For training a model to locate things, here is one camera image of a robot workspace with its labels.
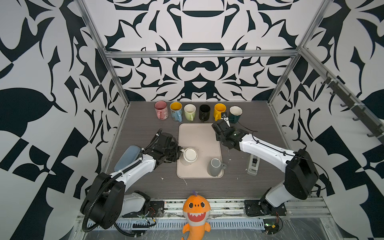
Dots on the white slotted cable duct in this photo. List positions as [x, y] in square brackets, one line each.
[178, 224]

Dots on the grey mug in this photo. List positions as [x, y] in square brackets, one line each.
[215, 167]

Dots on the white cream mug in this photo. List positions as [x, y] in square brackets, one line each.
[189, 156]

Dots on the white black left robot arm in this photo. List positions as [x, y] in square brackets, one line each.
[106, 200]

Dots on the aluminium frame rail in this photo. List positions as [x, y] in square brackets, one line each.
[201, 54]

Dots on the blue butterfly mug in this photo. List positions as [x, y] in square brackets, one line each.
[176, 111]

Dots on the orange shark plush toy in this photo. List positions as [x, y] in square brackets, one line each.
[196, 210]

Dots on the right grey docking plate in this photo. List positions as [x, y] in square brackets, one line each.
[253, 166]

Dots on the black mug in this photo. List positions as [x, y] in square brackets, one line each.
[204, 112]

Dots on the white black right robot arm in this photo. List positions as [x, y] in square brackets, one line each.
[300, 171]

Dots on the beige plastic tray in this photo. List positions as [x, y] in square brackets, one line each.
[202, 138]

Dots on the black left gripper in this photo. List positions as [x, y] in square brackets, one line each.
[178, 152]

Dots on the light green mug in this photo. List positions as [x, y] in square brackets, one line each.
[190, 112]

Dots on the dark green mug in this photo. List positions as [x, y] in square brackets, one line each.
[235, 114]

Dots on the yellow mug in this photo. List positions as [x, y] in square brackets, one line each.
[218, 110]

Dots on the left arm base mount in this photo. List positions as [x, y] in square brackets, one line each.
[153, 208]

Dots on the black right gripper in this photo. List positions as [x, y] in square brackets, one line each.
[218, 138]

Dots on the wall hook rail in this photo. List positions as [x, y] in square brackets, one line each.
[351, 102]

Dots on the pink ghost pattern mug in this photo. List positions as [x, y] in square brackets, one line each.
[161, 109]

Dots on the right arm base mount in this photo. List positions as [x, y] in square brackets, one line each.
[255, 208]

